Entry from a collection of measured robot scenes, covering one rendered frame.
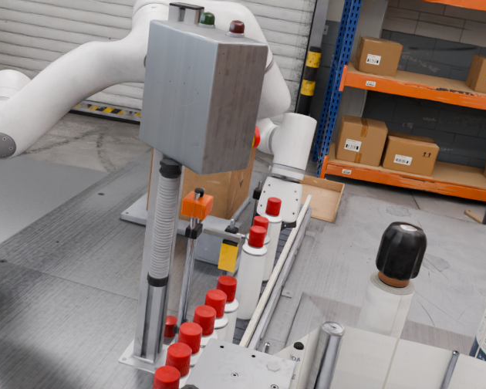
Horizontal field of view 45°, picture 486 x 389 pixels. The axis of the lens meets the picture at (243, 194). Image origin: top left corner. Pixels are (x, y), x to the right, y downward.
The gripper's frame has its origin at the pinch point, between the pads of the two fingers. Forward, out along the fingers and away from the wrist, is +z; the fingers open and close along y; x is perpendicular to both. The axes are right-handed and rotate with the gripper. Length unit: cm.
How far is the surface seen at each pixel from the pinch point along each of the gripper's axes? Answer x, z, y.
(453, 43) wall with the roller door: 393, -169, 70
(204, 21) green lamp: -61, -35, -10
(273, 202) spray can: -14.0, -9.4, 0.2
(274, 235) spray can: -11.7, -2.1, 1.8
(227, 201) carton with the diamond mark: 17.0, -5.4, -16.8
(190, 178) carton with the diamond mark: 15.1, -9.4, -28.2
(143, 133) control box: -57, -17, -17
